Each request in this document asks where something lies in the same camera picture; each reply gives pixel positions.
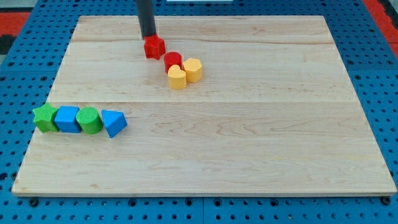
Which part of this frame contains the green star block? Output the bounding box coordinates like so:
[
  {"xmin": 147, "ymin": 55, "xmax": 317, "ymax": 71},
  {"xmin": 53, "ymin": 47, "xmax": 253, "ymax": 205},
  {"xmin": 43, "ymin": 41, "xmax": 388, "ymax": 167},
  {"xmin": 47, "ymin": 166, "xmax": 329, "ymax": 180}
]
[{"xmin": 32, "ymin": 103, "xmax": 59, "ymax": 133}]

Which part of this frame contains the yellow heart block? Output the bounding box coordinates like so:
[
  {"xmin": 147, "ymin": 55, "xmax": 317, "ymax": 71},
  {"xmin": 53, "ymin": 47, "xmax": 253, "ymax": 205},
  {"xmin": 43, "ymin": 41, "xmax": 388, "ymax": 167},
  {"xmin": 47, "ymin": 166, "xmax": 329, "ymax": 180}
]
[{"xmin": 167, "ymin": 65, "xmax": 187, "ymax": 90}]

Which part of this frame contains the yellow hexagon block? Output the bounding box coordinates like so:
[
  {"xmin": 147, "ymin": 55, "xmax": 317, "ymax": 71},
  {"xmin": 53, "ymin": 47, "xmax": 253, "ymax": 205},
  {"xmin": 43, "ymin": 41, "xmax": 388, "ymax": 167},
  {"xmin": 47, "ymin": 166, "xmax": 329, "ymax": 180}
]
[{"xmin": 183, "ymin": 58, "xmax": 203, "ymax": 83}]

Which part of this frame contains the red cylinder block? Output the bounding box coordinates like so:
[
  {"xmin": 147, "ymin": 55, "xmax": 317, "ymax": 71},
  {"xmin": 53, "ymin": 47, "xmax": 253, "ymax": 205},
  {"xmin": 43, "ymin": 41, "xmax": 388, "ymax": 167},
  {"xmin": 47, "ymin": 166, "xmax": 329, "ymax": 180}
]
[{"xmin": 164, "ymin": 52, "xmax": 182, "ymax": 73}]

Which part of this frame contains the light wooden board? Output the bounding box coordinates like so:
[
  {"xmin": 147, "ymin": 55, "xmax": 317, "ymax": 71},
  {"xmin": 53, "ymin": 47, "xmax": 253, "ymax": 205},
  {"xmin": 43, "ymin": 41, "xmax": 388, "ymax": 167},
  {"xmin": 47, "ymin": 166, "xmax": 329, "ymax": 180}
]
[{"xmin": 12, "ymin": 16, "xmax": 397, "ymax": 197}]

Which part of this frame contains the blue triangle block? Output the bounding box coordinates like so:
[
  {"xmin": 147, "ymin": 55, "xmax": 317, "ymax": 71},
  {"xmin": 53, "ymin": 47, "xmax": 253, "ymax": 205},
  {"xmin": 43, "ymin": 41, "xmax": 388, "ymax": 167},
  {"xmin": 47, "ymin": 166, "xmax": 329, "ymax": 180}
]
[{"xmin": 101, "ymin": 110, "xmax": 127, "ymax": 138}]

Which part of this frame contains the green cylinder block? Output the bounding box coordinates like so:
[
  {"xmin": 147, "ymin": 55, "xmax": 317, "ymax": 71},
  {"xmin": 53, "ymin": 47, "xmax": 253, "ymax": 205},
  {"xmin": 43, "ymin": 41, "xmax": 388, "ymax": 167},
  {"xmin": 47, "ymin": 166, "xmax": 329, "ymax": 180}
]
[{"xmin": 76, "ymin": 107, "xmax": 103, "ymax": 134}]

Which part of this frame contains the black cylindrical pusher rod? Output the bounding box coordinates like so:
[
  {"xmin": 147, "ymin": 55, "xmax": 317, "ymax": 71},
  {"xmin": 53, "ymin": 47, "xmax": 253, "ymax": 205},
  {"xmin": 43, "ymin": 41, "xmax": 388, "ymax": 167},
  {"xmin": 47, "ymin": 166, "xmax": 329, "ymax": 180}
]
[{"xmin": 136, "ymin": 0, "xmax": 156, "ymax": 39}]

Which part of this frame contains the blue cube block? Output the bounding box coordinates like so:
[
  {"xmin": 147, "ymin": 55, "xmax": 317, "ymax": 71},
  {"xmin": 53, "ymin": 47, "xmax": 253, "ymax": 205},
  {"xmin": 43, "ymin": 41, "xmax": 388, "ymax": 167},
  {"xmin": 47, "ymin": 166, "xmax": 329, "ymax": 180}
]
[{"xmin": 54, "ymin": 106, "xmax": 81, "ymax": 133}]

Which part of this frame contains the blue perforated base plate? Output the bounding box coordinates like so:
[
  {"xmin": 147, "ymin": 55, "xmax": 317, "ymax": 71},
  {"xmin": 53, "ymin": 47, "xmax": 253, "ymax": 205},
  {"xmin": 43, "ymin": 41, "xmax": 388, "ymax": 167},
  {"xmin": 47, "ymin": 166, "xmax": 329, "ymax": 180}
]
[{"xmin": 1, "ymin": 0, "xmax": 397, "ymax": 223}]

